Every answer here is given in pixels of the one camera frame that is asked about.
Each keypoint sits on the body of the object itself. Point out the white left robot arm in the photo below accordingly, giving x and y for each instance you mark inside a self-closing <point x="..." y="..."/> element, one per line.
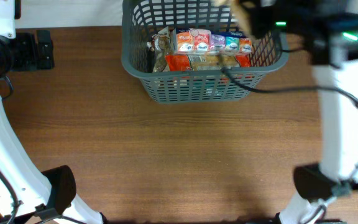
<point x="25" y="191"/>

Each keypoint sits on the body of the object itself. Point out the orange pasta packet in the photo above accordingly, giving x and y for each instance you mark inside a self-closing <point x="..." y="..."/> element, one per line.
<point x="205" y="62"/>

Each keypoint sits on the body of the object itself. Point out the beige cookie bag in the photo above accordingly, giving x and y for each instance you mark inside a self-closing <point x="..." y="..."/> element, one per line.
<point x="160" y="46"/>

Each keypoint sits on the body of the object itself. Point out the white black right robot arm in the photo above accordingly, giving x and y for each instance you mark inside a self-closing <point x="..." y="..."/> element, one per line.
<point x="330" y="35"/>

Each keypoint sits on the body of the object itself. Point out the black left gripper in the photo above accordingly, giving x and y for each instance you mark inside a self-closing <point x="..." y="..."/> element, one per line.
<point x="44" y="48"/>

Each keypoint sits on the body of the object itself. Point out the beige snack bag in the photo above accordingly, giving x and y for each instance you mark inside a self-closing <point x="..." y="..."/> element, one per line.
<point x="240" y="9"/>

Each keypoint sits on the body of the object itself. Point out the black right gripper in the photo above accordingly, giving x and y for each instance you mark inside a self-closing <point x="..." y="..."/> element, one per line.
<point x="260" y="23"/>

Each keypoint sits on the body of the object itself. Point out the pink white tissue pack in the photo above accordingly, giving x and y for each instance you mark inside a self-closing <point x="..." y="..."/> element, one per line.
<point x="201" y="41"/>

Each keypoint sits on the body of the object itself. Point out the grey plastic lattice basket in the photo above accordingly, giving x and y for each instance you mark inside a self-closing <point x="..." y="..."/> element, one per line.
<point x="142" y="19"/>

